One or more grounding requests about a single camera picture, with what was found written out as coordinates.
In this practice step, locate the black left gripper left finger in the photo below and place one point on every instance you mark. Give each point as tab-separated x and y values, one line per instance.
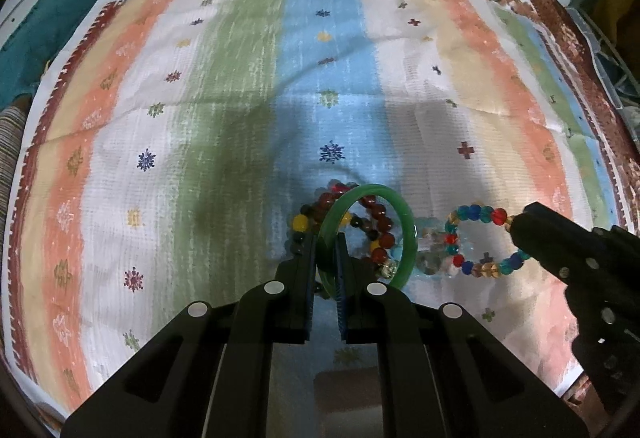
280	310

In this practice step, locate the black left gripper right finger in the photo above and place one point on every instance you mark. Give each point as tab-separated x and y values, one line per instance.
368	311

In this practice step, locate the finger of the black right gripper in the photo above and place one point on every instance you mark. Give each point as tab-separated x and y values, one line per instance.
560	245

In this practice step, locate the green jade bangle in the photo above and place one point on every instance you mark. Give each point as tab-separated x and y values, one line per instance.
331	223

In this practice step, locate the striped colourful woven cloth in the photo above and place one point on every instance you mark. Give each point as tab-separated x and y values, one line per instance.
171	144

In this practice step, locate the grey striped bolster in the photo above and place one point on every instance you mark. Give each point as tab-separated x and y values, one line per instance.
12	124

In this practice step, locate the teal pillow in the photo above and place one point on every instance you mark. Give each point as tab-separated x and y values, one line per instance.
35	42

